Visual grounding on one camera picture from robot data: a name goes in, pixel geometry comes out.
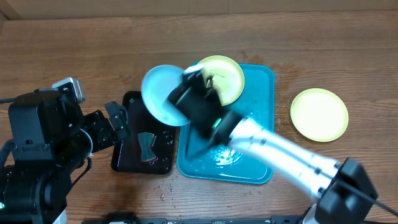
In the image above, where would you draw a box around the green scrubbing sponge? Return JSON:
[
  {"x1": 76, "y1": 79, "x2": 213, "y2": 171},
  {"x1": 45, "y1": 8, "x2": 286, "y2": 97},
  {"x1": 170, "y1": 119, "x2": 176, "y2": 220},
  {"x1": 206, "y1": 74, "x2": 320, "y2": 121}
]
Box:
[{"x1": 137, "y1": 132, "x2": 156, "y2": 162}]

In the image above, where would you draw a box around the light blue plate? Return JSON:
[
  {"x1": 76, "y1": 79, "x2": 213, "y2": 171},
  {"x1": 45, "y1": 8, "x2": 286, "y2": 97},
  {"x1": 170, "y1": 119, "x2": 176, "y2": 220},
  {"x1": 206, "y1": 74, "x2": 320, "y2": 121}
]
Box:
[{"x1": 141, "y1": 65, "x2": 190, "y2": 127}]

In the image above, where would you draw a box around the yellow plate with stain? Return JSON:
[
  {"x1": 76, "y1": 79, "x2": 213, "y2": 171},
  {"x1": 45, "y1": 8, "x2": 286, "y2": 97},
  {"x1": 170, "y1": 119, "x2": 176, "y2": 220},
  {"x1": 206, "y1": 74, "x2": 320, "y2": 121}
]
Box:
[{"x1": 198, "y1": 55, "x2": 245, "y2": 106}]

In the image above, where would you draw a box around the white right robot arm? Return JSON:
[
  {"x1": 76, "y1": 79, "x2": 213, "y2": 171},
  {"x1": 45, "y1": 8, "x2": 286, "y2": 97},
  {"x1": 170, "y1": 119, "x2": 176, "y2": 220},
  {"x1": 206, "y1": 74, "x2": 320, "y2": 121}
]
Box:
[{"x1": 167, "y1": 68, "x2": 377, "y2": 223}]

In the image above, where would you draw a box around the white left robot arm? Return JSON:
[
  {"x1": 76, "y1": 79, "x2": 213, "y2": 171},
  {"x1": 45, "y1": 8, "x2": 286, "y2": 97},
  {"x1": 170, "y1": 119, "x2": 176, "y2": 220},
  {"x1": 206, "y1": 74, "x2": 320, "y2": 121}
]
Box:
[{"x1": 1, "y1": 90, "x2": 131, "y2": 223}]

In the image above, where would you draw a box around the black water tray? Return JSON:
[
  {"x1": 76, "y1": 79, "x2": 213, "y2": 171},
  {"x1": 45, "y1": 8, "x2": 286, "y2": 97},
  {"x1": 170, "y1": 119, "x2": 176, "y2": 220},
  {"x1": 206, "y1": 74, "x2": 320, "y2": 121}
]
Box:
[{"x1": 111, "y1": 91, "x2": 176, "y2": 175}]

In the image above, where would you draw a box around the teal plastic tray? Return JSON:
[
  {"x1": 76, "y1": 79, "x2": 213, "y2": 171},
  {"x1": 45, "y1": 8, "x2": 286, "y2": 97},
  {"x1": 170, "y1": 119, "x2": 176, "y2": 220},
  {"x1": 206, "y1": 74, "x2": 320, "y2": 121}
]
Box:
[{"x1": 176, "y1": 62, "x2": 276, "y2": 185}]

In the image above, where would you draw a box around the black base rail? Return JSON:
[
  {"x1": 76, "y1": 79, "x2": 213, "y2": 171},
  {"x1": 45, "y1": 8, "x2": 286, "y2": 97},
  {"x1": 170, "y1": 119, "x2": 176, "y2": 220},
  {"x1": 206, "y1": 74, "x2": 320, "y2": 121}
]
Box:
[{"x1": 81, "y1": 212, "x2": 303, "y2": 224}]

